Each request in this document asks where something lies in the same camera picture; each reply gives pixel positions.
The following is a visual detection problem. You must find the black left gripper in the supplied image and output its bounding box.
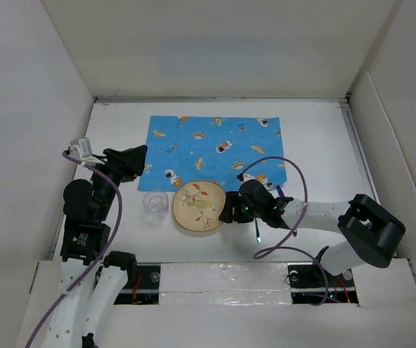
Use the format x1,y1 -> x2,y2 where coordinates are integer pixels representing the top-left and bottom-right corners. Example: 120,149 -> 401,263
88,144 -> 146,220

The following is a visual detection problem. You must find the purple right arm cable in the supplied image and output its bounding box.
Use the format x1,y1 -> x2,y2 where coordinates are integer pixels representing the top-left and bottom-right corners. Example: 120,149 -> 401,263
237,155 -> 341,305

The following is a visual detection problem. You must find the aluminium rail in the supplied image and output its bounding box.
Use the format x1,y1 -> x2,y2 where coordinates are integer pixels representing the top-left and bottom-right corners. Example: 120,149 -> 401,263
340,97 -> 397,258

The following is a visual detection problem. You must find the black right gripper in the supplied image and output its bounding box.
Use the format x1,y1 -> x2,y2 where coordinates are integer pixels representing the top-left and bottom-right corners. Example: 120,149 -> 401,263
219,191 -> 263,223

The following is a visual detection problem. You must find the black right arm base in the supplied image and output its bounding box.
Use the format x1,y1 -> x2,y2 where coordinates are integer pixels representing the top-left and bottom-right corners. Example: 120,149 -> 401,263
281,246 -> 359,306

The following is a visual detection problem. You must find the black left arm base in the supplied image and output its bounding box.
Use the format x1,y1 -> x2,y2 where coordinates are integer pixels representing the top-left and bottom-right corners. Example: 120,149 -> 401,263
115,263 -> 161,305

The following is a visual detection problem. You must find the iridescent knife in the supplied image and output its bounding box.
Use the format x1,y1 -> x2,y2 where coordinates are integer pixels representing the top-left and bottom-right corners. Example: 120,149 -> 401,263
275,186 -> 284,197

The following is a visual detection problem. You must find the blue space-print cloth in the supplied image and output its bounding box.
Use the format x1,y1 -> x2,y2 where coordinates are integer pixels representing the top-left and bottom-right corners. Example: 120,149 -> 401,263
138,115 -> 287,191

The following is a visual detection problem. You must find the beige bird-pattern plate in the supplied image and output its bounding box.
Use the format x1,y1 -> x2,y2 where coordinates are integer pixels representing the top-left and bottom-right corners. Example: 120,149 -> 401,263
172,181 -> 226,233

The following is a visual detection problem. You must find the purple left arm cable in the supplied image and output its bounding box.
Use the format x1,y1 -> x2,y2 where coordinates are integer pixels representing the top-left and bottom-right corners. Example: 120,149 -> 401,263
25,151 -> 124,348

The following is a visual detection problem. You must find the iridescent fork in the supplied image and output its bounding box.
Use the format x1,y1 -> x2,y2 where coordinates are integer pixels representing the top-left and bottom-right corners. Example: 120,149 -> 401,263
254,218 -> 262,244

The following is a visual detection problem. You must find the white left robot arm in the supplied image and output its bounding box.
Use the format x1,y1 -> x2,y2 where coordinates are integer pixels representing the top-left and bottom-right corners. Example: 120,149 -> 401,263
41,138 -> 147,347

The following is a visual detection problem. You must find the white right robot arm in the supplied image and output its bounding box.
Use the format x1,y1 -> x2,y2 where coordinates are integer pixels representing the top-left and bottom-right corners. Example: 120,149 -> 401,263
219,180 -> 406,286

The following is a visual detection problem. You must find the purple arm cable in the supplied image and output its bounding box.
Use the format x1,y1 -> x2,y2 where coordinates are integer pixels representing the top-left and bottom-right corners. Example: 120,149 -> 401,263
25,151 -> 124,348
237,155 -> 341,305

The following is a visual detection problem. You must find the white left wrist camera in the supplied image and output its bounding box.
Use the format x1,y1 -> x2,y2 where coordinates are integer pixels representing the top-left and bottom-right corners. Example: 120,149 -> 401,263
69,138 -> 105,165

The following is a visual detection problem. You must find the clear plastic cup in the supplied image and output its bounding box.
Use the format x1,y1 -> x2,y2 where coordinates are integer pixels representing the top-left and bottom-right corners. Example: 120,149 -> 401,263
143,190 -> 169,225

